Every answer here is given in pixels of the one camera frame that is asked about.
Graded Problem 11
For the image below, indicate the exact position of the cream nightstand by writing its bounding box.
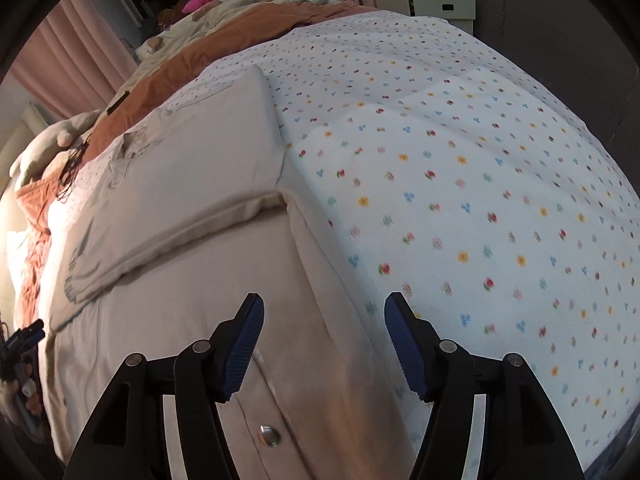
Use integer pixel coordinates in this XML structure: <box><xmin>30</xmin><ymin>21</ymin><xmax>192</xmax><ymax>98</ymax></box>
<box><xmin>371</xmin><ymin>0</ymin><xmax>477</xmax><ymax>37</ymax></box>

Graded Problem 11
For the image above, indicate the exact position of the dark brown plush toy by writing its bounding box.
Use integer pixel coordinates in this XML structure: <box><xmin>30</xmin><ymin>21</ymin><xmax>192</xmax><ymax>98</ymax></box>
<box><xmin>156</xmin><ymin>1</ymin><xmax>188</xmax><ymax>28</ymax></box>

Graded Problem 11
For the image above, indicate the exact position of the floral dotted white blanket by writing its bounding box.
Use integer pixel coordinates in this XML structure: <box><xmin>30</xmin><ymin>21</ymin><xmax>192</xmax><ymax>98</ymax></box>
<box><xmin>47</xmin><ymin>10</ymin><xmax>633</xmax><ymax>480</ymax></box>

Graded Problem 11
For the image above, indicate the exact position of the beige jacket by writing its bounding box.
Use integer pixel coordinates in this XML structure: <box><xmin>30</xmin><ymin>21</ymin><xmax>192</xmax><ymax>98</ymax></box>
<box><xmin>47</xmin><ymin>64</ymin><xmax>431</xmax><ymax>480</ymax></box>

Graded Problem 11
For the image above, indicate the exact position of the tangled black cable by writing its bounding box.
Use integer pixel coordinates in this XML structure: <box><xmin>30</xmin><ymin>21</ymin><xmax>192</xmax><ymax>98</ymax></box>
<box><xmin>59</xmin><ymin>139</ymin><xmax>90</xmax><ymax>202</ymax></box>

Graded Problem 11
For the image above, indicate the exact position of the cream plush toy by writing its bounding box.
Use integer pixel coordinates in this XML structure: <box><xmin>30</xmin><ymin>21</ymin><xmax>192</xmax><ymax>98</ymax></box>
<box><xmin>9</xmin><ymin>109</ymin><xmax>104</xmax><ymax>187</ymax></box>

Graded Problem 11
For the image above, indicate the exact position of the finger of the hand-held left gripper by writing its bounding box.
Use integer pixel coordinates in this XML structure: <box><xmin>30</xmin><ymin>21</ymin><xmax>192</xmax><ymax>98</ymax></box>
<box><xmin>4</xmin><ymin>321</ymin><xmax>46</xmax><ymax>361</ymax></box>

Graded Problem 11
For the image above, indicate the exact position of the orange quilt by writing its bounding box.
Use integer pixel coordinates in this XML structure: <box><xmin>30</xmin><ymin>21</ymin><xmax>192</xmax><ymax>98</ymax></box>
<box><xmin>14</xmin><ymin>0</ymin><xmax>378</xmax><ymax>328</ymax></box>

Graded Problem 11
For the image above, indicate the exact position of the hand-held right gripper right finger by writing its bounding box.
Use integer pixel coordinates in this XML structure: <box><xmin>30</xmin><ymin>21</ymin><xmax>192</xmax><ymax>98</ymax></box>
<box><xmin>384</xmin><ymin>292</ymin><xmax>586</xmax><ymax>480</ymax></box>

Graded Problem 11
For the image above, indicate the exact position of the small black object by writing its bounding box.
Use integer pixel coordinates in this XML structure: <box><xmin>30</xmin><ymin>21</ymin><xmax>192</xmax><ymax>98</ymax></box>
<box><xmin>106</xmin><ymin>90</ymin><xmax>132</xmax><ymax>114</ymax></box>

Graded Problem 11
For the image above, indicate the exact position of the cream padded headboard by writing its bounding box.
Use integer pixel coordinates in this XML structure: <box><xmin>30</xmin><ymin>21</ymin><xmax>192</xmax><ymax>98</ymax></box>
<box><xmin>0</xmin><ymin>102</ymin><xmax>53</xmax><ymax>196</ymax></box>

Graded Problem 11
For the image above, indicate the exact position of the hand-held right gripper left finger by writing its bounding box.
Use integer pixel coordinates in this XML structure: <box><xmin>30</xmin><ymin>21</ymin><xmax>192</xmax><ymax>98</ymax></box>
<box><xmin>62</xmin><ymin>292</ymin><xmax>265</xmax><ymax>480</ymax></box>

